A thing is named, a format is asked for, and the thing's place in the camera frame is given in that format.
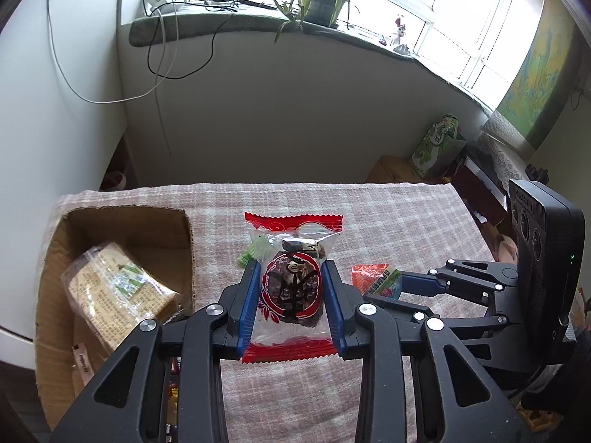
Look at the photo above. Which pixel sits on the clear bag of crackers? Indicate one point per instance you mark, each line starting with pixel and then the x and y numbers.
pixel 106 286

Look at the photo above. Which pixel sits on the green candy wrapper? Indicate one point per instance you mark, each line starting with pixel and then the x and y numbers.
pixel 247 256

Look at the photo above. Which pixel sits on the pink checked tablecloth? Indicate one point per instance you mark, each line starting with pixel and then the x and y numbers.
pixel 392 221

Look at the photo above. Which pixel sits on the grey stone windowsill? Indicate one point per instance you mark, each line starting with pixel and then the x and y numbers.
pixel 231 23

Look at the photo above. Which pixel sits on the yellow-green wall poster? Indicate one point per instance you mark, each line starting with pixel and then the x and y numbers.
pixel 535 78

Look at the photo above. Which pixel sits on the red green snack packet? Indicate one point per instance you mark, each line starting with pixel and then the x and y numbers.
pixel 374 278

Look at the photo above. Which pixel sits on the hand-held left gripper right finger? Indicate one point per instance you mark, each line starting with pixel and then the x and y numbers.
pixel 334 309

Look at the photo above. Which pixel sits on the small white figurine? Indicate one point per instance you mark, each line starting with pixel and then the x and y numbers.
pixel 400 34

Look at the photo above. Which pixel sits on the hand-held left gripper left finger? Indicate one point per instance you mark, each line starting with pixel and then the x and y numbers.
pixel 249 304

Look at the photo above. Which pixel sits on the potted spider plant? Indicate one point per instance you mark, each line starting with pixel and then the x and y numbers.
pixel 322 7

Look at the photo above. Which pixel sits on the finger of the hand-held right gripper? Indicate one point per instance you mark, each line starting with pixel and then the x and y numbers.
pixel 471 327
pixel 420 284

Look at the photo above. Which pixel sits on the pink slipper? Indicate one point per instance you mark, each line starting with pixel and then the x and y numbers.
pixel 505 248

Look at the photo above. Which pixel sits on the dark red box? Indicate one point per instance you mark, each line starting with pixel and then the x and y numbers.
pixel 480 184

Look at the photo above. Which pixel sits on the green patterned bag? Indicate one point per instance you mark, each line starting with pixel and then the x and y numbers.
pixel 434 147

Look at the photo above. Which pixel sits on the white lace cloth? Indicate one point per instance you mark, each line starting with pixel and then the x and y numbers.
pixel 503 147

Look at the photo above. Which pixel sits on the small red-edged dark snack packet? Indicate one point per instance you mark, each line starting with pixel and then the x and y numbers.
pixel 291 286

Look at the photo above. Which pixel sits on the brown cardboard box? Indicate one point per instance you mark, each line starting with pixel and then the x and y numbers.
pixel 138 235

